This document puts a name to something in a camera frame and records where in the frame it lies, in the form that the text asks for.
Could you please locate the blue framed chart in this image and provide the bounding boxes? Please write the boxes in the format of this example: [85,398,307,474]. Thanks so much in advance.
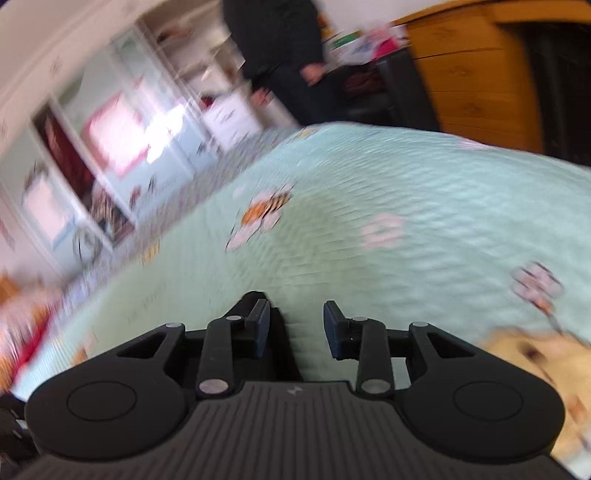
[21,173,75,250]

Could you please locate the white drawer cabinet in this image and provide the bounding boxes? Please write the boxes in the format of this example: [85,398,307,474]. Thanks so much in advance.
[201,88,264,148]

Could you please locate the pile of patterned clothes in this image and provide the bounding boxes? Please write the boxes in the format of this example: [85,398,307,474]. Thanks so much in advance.
[88,185,134,241]

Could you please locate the wooden dresser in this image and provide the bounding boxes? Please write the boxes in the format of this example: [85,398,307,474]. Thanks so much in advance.
[392,0,591,153]

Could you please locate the floral rolled duvet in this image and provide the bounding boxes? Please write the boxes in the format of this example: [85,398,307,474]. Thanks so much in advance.
[0,272,61,393]

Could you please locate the red hanging clothes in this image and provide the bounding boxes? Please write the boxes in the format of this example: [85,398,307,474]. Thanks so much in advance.
[34,108,100,204]

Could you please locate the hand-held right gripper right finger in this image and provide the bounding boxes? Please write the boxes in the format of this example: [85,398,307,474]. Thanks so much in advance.
[323,300,476,398]

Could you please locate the red blanket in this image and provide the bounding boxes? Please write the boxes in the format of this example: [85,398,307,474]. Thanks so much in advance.
[0,314,51,384]

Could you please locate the pile of plastic bags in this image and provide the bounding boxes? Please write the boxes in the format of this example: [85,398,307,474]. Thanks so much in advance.
[323,23,411,63]

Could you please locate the light blue sliding-door wardrobe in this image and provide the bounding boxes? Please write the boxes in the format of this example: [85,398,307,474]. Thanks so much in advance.
[0,9,264,278]

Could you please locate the black chair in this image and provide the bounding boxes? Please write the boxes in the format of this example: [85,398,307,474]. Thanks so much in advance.
[342,46,441,132]

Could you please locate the pink bordered poster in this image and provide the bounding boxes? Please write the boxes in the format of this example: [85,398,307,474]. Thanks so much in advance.
[85,92,153,178]

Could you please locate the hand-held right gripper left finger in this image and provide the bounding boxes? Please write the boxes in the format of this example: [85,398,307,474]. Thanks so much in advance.
[115,298,273,400]

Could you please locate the mint bee-print quilted bedspread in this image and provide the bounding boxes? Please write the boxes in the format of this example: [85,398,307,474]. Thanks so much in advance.
[9,122,591,476]

